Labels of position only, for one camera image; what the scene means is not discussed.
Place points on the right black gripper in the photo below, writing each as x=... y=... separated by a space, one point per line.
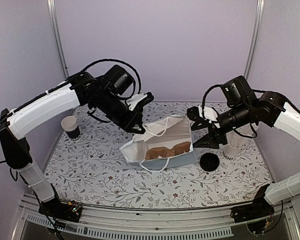
x=209 y=137

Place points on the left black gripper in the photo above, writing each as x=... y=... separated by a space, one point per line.
x=136 y=117

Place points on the brown cardboard cup carrier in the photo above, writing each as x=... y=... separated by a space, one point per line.
x=164 y=152

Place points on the white paper bag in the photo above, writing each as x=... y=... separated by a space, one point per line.
x=166 y=143

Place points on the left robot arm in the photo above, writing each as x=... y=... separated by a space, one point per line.
x=102 y=93

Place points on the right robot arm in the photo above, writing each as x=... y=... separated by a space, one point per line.
x=249 y=106

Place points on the stack of black lids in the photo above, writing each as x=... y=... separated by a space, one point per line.
x=209 y=162

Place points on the white cup holding straws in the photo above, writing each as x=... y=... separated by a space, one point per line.
x=230 y=152

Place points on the floral table mat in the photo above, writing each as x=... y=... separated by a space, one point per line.
x=92 y=170

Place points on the stack of black cups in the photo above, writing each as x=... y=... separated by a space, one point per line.
x=70 y=125

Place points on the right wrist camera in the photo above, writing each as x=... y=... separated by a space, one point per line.
x=208 y=115

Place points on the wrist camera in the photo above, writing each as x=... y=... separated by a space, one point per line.
x=139 y=100
x=208 y=115

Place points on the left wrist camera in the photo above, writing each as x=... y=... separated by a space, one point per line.
x=139 y=100

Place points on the front aluminium rail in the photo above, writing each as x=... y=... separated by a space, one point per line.
x=114 y=223

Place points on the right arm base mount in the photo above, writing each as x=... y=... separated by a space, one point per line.
x=257 y=216

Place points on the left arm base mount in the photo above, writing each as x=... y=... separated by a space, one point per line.
x=70 y=211

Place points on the right aluminium frame post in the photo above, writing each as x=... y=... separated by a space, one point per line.
x=255 y=35

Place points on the aluminium frame post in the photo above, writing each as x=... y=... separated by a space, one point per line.
x=255 y=35
x=52 y=12

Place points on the left aluminium frame post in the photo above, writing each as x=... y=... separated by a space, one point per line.
x=52 y=12

